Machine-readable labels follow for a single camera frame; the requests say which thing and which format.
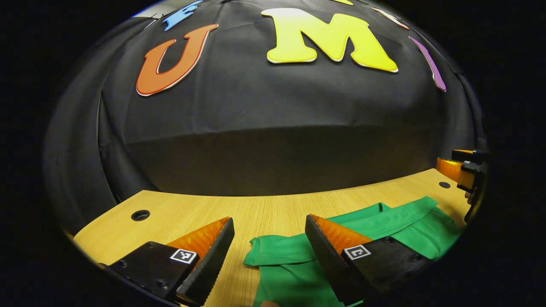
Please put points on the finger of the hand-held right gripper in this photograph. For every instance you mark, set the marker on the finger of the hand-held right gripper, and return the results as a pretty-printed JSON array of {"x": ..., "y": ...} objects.
[
  {"x": 452, "y": 169},
  {"x": 469, "y": 155}
]

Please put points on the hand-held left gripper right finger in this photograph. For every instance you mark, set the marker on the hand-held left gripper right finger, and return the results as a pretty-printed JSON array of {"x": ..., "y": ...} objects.
[{"x": 328, "y": 260}]

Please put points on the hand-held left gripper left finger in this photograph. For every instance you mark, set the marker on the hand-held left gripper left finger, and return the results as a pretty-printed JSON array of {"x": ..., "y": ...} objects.
[{"x": 209, "y": 264}]

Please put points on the green T-shirt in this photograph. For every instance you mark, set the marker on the green T-shirt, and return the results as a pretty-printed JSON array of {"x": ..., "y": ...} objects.
[{"x": 298, "y": 281}]

